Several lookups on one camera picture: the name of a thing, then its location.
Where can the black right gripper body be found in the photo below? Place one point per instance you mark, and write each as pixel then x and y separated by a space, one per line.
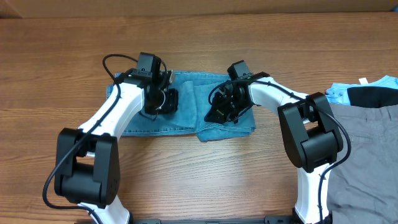
pixel 229 105

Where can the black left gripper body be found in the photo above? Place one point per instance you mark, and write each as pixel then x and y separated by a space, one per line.
pixel 163 101

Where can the light blue denim jeans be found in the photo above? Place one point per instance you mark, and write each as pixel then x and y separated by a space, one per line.
pixel 193 89

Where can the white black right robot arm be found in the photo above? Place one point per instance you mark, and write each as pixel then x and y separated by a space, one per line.
pixel 310 133

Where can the light blue shirt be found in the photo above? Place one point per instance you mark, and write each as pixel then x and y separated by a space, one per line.
pixel 338 94

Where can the white garment tag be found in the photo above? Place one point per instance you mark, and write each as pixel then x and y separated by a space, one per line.
pixel 363 81

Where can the black garment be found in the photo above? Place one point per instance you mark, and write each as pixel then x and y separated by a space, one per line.
pixel 372 96

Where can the grey folded garment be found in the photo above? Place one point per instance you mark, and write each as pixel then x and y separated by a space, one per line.
pixel 363 189

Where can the black rail at table edge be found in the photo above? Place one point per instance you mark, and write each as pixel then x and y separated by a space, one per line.
pixel 265 220

